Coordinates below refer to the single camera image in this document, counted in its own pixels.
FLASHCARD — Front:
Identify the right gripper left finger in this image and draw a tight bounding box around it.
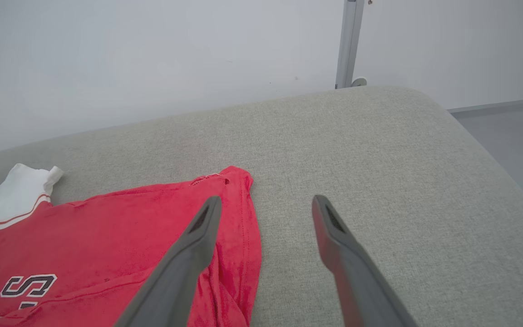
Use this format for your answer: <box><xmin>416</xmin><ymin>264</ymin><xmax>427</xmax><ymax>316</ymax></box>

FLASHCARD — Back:
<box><xmin>115</xmin><ymin>195</ymin><xmax>223</xmax><ymax>327</ymax></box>

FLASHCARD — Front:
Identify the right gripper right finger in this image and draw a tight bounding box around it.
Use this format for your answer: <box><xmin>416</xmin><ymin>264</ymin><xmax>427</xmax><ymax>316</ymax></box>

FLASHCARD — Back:
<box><xmin>311</xmin><ymin>194</ymin><xmax>419</xmax><ymax>327</ymax></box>

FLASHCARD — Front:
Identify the red and white jersey garment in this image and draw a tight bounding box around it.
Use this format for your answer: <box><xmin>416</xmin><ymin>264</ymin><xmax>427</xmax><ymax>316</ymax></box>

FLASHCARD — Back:
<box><xmin>0</xmin><ymin>163</ymin><xmax>262</xmax><ymax>327</ymax></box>

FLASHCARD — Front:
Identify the grey fabric sofa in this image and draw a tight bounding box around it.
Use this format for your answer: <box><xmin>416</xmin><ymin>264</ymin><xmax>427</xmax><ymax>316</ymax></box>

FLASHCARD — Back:
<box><xmin>0</xmin><ymin>85</ymin><xmax>523</xmax><ymax>327</ymax></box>

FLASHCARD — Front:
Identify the grey wall baseboard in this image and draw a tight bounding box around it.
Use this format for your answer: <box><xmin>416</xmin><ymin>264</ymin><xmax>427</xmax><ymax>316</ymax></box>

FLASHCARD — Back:
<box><xmin>447</xmin><ymin>96</ymin><xmax>523</xmax><ymax>114</ymax></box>

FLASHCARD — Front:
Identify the grey metal post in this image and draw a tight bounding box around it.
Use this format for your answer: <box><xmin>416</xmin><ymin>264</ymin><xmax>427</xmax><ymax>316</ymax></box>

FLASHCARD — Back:
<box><xmin>334</xmin><ymin>0</ymin><xmax>368</xmax><ymax>90</ymax></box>

